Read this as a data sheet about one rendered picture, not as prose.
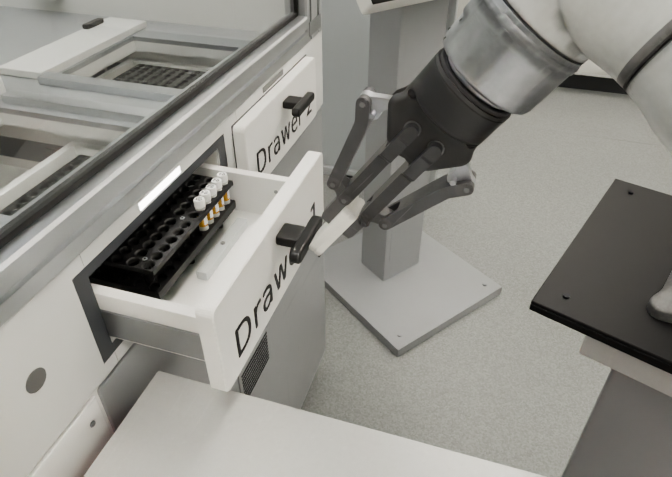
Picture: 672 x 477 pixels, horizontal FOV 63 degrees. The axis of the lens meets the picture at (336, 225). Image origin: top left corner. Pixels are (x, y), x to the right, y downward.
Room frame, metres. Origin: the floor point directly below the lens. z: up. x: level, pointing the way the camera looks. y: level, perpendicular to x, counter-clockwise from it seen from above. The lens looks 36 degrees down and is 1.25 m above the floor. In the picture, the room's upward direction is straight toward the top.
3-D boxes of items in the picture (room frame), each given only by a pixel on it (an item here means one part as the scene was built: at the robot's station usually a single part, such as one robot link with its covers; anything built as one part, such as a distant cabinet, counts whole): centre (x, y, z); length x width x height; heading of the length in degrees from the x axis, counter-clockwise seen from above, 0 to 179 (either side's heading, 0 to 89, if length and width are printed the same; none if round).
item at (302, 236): (0.45, 0.04, 0.91); 0.07 x 0.04 x 0.01; 163
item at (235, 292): (0.46, 0.07, 0.87); 0.29 x 0.02 x 0.11; 163
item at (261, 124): (0.80, 0.09, 0.87); 0.29 x 0.02 x 0.11; 163
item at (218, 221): (0.52, 0.26, 0.87); 0.22 x 0.18 x 0.06; 73
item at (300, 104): (0.79, 0.06, 0.91); 0.07 x 0.04 x 0.01; 163
